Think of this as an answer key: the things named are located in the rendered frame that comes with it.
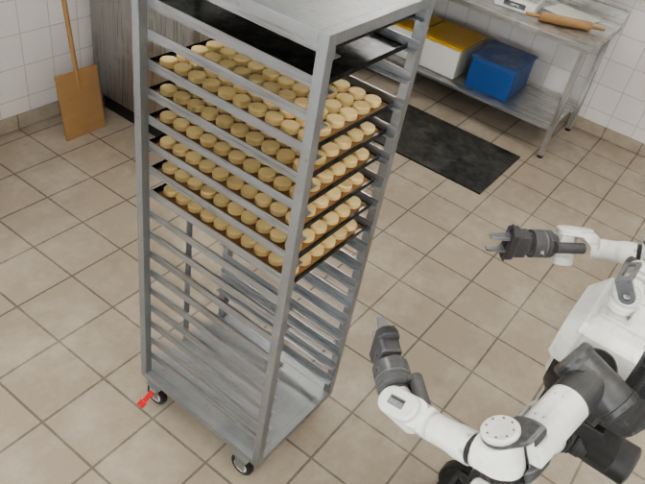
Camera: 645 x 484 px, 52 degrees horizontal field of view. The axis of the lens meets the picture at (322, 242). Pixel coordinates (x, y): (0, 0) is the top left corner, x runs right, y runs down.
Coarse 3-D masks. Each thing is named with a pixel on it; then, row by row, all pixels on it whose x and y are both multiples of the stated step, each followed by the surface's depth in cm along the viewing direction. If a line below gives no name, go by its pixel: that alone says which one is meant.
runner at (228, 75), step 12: (156, 36) 181; (168, 48) 180; (180, 48) 177; (192, 60) 176; (204, 60) 174; (216, 72) 173; (228, 72) 170; (240, 84) 169; (252, 84) 167; (264, 96) 166; (276, 96) 164; (288, 108) 163; (300, 108) 161
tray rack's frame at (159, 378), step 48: (144, 0) 176; (240, 0) 153; (288, 0) 155; (336, 0) 160; (384, 0) 165; (144, 48) 184; (144, 96) 193; (144, 144) 203; (144, 192) 214; (144, 240) 227; (144, 288) 241; (144, 336) 257; (240, 384) 274; (288, 384) 278; (240, 432) 257; (288, 432) 260
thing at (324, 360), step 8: (232, 296) 289; (240, 304) 285; (248, 312) 283; (256, 312) 283; (264, 320) 281; (272, 328) 278; (288, 336) 276; (296, 336) 274; (296, 344) 273; (304, 344) 272; (312, 352) 271; (320, 352) 269; (320, 360) 268; (328, 360) 268; (328, 368) 266
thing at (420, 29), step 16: (432, 0) 174; (416, 32) 180; (416, 64) 186; (400, 96) 192; (400, 112) 194; (400, 128) 199; (384, 176) 209; (384, 192) 215; (368, 240) 225; (352, 272) 237; (352, 304) 245; (336, 368) 269
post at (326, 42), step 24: (312, 96) 153; (312, 120) 156; (312, 144) 160; (312, 168) 166; (288, 240) 180; (288, 264) 185; (288, 288) 190; (288, 312) 199; (264, 384) 220; (264, 408) 227; (264, 432) 236
